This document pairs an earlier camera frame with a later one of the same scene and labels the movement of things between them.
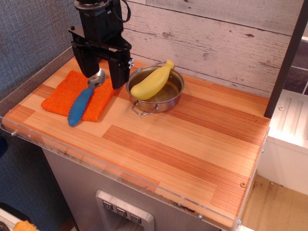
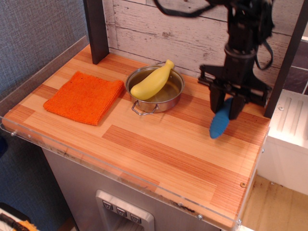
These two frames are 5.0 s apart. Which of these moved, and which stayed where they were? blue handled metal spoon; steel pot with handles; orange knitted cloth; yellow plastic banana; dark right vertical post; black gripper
Moved: blue handled metal spoon; black gripper
Stayed: yellow plastic banana; dark right vertical post; orange knitted cloth; steel pot with handles
